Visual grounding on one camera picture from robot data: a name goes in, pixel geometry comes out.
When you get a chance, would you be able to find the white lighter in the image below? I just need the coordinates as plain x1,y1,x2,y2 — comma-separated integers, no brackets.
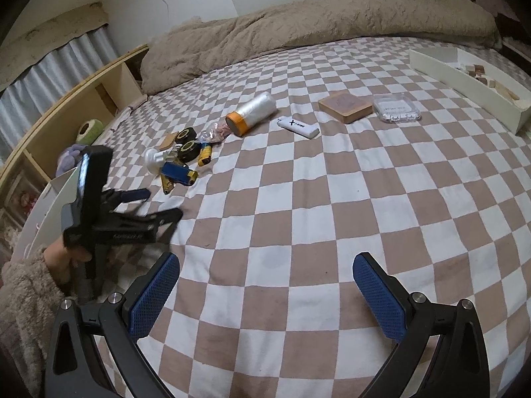
276,116,321,139

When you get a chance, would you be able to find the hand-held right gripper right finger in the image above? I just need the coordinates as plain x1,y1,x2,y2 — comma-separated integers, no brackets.
352,251,493,398

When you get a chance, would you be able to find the clear plastic case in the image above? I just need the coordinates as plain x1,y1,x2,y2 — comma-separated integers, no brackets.
372,94,424,125

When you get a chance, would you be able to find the black tape roll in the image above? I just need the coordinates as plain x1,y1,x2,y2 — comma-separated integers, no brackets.
174,126,200,144
178,140,202,162

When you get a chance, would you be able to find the blue battery pack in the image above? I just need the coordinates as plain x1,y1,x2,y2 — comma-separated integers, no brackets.
161,162,199,186

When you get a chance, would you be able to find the white shallow tray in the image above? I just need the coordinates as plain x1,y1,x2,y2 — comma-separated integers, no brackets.
409,47,531,135

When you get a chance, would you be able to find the wooden bedside shelf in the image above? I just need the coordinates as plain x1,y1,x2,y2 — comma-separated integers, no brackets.
0,43,150,225

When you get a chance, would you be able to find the green round plush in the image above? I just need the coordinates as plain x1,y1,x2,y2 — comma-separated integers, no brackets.
76,118,104,144

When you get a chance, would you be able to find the beige printed valance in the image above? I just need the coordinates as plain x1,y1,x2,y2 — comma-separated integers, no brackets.
0,2,111,92

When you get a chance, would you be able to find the doll box with red bear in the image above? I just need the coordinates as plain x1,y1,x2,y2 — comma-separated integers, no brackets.
2,174,38,220

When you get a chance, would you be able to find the white cardboard box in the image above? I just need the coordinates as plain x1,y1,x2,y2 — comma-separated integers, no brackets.
12,170,90,266

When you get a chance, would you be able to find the beige fluffy duvet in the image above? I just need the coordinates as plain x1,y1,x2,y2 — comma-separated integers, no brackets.
140,0,502,96

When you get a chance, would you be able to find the person's left forearm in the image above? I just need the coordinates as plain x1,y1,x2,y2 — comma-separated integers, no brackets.
0,249,71,382

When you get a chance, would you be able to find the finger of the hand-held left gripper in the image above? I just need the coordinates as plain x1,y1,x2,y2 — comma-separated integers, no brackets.
137,208,184,239
106,188,151,209

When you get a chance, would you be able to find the grey curtain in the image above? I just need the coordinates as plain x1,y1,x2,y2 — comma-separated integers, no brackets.
0,25,121,146

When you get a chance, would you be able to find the plastic film roll orange end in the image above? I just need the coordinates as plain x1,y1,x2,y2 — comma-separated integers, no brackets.
225,91,278,137

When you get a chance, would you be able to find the person's left hand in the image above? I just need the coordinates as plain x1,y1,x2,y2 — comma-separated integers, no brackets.
43,242,90,289

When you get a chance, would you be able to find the pink candy wrapper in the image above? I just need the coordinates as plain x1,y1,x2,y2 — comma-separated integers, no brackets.
197,123,231,146

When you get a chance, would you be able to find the white pump bottle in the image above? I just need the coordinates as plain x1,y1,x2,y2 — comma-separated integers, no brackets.
144,148,177,175

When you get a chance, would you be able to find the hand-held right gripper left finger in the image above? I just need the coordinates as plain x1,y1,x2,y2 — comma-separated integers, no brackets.
43,252,181,398

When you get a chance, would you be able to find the light wooden plank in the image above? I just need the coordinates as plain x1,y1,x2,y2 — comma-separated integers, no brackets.
490,79,525,100

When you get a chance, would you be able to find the purple plush toy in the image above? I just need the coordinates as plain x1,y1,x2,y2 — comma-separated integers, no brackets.
56,143,86,177

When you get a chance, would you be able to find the square wooden coaster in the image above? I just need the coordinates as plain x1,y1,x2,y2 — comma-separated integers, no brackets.
318,90,372,124

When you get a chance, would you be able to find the checkered bed sheet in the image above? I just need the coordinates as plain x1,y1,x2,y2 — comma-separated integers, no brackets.
8,35,531,398

